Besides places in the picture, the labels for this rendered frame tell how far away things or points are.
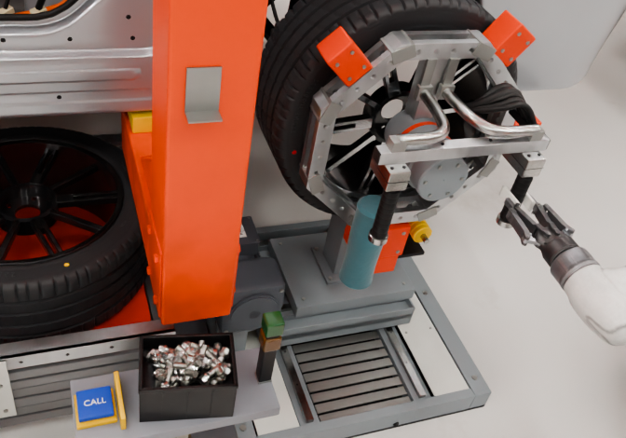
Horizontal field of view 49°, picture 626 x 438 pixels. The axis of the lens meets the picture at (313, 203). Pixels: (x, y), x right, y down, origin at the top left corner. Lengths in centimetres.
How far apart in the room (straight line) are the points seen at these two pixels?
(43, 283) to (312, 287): 81
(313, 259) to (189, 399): 86
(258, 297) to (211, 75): 83
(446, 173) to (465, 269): 113
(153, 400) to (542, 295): 167
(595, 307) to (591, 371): 113
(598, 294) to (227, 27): 87
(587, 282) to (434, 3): 68
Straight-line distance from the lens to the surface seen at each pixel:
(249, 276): 189
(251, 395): 161
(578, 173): 348
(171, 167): 130
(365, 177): 187
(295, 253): 223
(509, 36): 167
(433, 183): 161
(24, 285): 176
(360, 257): 173
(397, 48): 153
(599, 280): 149
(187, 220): 140
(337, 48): 148
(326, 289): 215
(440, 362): 226
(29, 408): 193
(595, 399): 252
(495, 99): 163
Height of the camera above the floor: 178
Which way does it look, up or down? 40 degrees down
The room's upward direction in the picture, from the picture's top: 12 degrees clockwise
